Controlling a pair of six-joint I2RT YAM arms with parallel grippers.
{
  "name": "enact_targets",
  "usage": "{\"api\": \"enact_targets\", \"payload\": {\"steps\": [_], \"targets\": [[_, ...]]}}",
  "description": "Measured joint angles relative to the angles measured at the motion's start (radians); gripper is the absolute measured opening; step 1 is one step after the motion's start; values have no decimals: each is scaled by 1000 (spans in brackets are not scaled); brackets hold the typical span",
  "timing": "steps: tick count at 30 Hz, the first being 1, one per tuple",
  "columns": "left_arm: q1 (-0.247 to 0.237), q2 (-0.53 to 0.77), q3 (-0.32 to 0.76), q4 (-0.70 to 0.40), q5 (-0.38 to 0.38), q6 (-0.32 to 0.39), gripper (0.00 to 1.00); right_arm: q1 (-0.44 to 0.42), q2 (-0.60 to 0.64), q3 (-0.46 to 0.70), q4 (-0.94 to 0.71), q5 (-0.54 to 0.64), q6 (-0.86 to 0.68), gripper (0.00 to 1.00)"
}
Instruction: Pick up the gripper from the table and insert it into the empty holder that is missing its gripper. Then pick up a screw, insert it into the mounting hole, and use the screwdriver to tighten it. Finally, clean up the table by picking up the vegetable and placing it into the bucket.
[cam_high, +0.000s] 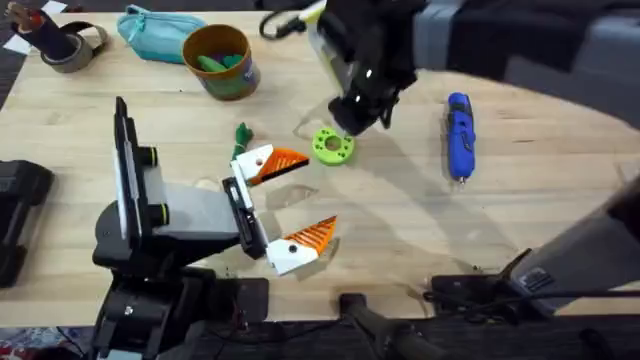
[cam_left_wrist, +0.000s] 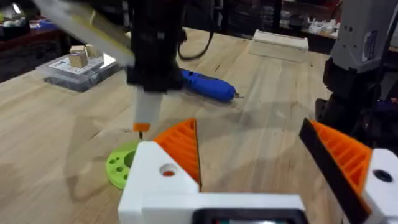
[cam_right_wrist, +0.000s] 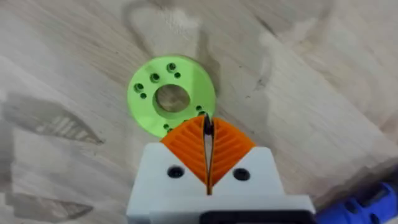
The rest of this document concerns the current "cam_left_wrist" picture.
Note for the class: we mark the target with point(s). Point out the white flat box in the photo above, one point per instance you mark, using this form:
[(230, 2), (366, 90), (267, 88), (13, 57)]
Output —
[(280, 42)]

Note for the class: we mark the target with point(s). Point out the heap of white clutter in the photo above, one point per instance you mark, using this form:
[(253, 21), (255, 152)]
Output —
[(323, 26)]

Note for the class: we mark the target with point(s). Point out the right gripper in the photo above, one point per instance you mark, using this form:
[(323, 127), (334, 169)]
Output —
[(155, 46)]

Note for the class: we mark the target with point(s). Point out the green disc with holes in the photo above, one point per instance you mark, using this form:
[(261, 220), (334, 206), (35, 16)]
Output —
[(116, 165)]

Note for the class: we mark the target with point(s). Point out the small metal screw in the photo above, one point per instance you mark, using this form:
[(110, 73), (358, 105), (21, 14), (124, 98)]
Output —
[(140, 135)]

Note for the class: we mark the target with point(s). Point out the heap of mixed clutter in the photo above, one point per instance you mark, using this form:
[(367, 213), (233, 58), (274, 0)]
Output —
[(14, 18)]

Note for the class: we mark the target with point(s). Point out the clear box with wooden blocks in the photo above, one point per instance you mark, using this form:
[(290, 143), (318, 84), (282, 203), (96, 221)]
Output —
[(77, 71)]

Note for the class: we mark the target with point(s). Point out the blue electric screwdriver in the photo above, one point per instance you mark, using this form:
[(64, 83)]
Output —
[(208, 85)]

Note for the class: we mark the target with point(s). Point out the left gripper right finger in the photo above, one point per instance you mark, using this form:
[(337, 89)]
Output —
[(345, 161)]

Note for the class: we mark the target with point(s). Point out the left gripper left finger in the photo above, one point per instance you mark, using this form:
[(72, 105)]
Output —
[(152, 183)]

